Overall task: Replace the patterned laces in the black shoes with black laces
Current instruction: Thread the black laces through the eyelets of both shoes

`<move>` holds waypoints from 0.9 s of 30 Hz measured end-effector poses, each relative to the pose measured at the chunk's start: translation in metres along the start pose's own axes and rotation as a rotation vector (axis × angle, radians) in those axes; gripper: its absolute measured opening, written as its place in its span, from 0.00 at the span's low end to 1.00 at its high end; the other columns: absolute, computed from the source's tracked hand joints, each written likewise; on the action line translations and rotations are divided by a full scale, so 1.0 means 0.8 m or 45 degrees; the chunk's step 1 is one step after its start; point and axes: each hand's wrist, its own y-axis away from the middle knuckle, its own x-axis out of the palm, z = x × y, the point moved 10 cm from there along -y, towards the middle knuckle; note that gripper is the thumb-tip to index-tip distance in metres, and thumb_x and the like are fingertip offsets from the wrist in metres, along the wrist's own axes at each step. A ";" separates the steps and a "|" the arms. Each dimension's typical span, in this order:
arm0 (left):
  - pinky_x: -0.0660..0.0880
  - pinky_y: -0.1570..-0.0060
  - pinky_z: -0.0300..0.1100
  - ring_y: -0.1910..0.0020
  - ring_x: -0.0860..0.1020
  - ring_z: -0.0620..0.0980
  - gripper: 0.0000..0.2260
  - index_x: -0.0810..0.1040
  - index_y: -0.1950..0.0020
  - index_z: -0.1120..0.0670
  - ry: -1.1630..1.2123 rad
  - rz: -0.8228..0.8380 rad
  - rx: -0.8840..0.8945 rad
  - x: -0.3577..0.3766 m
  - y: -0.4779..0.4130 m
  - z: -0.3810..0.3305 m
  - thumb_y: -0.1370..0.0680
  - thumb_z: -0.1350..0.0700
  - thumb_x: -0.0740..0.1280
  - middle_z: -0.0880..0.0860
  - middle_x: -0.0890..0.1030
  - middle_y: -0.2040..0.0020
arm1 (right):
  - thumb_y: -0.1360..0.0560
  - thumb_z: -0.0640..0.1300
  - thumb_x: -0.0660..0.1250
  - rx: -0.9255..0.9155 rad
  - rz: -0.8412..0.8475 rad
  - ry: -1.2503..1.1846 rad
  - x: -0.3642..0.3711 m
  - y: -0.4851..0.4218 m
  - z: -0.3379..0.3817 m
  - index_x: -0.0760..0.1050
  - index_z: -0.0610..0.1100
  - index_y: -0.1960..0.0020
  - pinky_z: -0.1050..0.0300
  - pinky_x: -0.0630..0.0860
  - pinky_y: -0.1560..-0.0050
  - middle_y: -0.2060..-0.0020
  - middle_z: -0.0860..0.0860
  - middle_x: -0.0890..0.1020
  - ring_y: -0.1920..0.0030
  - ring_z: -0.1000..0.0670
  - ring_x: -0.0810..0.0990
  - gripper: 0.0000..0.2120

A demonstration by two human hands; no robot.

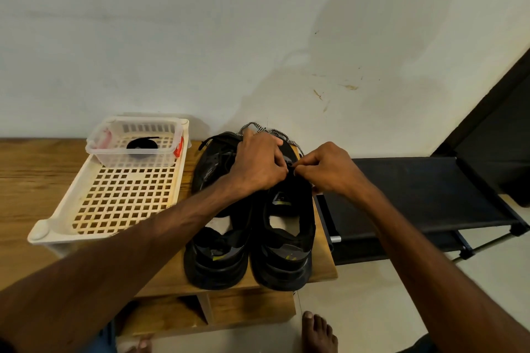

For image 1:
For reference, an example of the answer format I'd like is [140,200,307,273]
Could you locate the person's right hand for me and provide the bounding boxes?
[294,142,372,202]

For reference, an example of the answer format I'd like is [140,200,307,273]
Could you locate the person's left hand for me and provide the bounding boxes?
[226,127,290,198]

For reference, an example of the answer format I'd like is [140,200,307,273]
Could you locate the black shoe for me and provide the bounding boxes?
[247,138,317,292]
[183,131,255,291]

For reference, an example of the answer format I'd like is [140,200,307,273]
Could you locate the black shoelaces bundle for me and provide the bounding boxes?
[126,137,161,152]

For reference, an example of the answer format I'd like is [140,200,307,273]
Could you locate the person's left forearm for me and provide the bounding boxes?
[0,175,250,353]

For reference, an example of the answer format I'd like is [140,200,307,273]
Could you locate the person's right forearm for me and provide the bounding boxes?
[352,183,530,353]

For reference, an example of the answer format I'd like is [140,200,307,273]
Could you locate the person's blue shorts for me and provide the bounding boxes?
[83,319,440,353]

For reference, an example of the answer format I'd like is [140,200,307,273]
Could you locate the black shoe rack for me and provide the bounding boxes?
[315,155,530,266]

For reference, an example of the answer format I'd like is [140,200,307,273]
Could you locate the large white plastic tray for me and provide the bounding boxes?
[27,116,192,259]

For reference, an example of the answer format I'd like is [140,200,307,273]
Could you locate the small white plastic basket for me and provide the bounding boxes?
[86,117,190,170]

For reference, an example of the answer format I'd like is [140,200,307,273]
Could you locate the dark door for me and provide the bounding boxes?
[432,46,530,208]

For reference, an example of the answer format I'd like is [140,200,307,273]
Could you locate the low wooden table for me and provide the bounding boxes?
[0,137,339,341]

